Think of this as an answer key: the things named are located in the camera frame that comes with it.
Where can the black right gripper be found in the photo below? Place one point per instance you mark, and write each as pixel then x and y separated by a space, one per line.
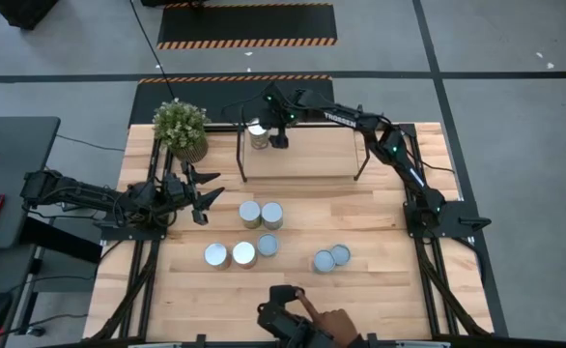
pixel 280 106

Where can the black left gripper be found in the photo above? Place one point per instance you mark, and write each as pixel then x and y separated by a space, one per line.
pixel 179 191

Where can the pineapple label tin can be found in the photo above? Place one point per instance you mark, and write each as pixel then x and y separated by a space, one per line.
pixel 249 213

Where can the silver-lidded tin can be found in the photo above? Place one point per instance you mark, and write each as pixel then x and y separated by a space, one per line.
pixel 272 214
pixel 216 254

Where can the red label tin can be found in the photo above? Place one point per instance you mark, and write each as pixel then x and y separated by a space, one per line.
pixel 244 253

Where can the mixed vegetables label tin can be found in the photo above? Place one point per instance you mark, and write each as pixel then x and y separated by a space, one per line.
pixel 267 244

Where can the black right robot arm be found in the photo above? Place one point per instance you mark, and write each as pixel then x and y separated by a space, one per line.
pixel 360 123

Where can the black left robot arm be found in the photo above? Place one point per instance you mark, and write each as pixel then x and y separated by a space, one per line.
pixel 70 191

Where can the wooden shelf with black legs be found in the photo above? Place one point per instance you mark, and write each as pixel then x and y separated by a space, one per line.
pixel 307 154

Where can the cherries label tin can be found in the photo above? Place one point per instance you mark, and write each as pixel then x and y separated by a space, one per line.
pixel 258 136

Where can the potted plant in ribbed pot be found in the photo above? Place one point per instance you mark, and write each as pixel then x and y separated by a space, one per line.
pixel 181 130

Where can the black mat with hazard stripes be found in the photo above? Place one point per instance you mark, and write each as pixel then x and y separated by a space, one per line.
pixel 191 89
pixel 244 24

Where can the green rainbow label tin can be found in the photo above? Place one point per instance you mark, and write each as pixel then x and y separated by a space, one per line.
pixel 324 261

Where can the teal fish label tin can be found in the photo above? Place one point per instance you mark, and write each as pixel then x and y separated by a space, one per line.
pixel 341 253

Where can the black desk support beam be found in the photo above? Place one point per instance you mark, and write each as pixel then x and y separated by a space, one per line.
pixel 61 239

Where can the person's hand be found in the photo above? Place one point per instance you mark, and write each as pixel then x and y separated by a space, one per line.
pixel 338 326

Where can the grey desk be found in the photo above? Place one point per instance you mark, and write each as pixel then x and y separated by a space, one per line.
pixel 17 145

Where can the black box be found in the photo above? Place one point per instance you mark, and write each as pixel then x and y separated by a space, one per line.
pixel 22 12

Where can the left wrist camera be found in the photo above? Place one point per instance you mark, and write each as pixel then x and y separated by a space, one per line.
pixel 201 216

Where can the black aluminium table frame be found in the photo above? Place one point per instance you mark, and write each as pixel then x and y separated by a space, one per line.
pixel 155 159

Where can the black table-level camera device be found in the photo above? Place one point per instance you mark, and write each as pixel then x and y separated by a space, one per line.
pixel 275 316

